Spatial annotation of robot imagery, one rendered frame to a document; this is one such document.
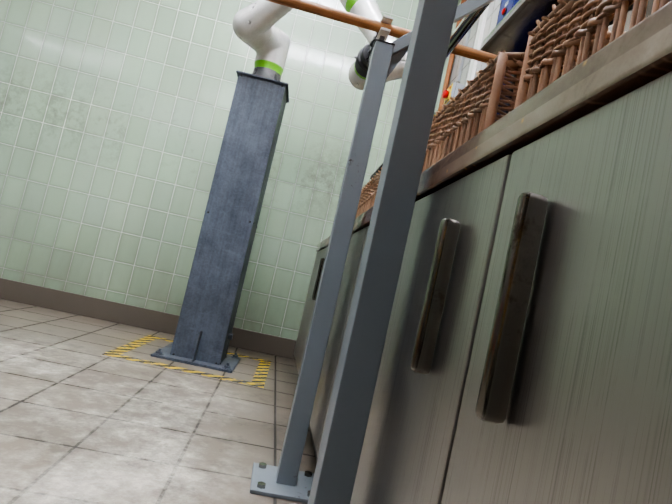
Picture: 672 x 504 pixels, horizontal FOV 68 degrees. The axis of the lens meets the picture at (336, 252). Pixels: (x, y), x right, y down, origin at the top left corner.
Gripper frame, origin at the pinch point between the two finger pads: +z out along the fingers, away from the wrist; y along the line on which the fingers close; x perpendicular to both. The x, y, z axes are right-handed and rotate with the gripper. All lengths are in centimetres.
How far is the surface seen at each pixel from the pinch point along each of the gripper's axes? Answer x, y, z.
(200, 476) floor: 20, 119, 40
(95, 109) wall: 122, 16, -123
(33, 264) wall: 131, 100, -123
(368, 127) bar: 3, 43, 39
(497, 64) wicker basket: -4, 48, 87
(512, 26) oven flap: -42.6, -19.2, -11.5
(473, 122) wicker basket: -5, 53, 81
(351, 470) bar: 2, 97, 87
